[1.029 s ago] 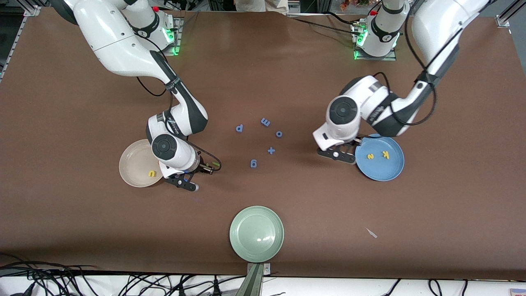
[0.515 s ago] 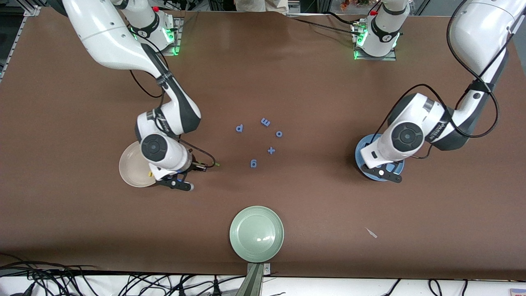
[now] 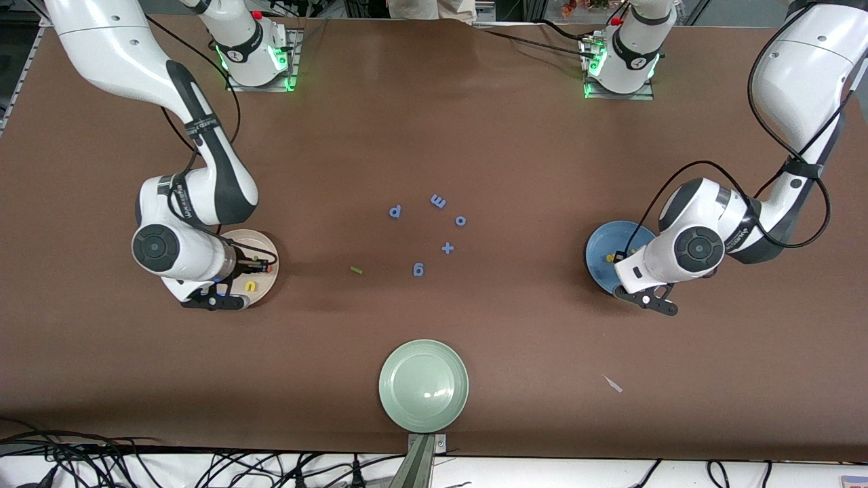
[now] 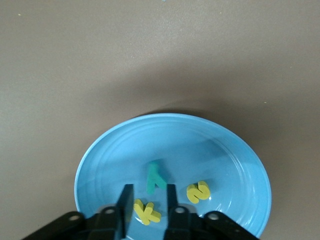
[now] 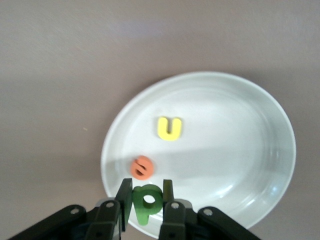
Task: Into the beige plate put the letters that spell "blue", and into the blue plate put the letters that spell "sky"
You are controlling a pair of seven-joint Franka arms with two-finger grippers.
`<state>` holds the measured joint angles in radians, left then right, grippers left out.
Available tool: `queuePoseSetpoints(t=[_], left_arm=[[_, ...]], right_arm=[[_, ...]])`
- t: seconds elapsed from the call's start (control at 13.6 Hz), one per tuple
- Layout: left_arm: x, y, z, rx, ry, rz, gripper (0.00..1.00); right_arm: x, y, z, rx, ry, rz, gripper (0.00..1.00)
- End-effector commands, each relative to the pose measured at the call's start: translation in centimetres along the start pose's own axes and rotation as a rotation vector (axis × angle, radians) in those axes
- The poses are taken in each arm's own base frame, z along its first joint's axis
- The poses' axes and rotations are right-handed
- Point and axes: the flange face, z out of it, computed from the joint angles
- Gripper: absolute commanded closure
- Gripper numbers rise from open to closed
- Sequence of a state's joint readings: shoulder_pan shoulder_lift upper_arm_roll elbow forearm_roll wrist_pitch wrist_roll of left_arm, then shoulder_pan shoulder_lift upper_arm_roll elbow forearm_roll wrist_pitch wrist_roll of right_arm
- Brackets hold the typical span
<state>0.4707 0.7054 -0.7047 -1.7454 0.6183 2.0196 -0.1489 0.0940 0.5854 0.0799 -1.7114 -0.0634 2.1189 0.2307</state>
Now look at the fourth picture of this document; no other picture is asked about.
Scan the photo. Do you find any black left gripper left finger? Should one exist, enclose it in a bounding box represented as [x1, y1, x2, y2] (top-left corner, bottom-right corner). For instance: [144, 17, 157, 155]
[88, 184, 136, 240]

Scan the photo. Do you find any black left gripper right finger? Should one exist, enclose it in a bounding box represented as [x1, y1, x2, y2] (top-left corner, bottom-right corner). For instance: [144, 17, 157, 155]
[163, 184, 198, 240]

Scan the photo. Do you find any yellow foam letter s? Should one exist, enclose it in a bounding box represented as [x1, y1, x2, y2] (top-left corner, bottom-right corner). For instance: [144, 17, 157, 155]
[186, 180, 211, 204]

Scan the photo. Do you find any yellow foam letter k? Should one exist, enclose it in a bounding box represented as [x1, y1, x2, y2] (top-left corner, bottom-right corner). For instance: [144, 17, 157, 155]
[133, 198, 162, 226]

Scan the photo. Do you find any teal foam letter y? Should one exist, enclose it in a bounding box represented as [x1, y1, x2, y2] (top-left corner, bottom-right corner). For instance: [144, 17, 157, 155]
[146, 161, 168, 195]

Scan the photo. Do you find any blue plate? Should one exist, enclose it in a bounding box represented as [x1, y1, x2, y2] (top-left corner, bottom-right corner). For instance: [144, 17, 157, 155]
[74, 113, 272, 238]

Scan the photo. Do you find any brown table cover sheet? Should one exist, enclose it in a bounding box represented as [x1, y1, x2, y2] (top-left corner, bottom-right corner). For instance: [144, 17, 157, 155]
[0, 0, 320, 240]

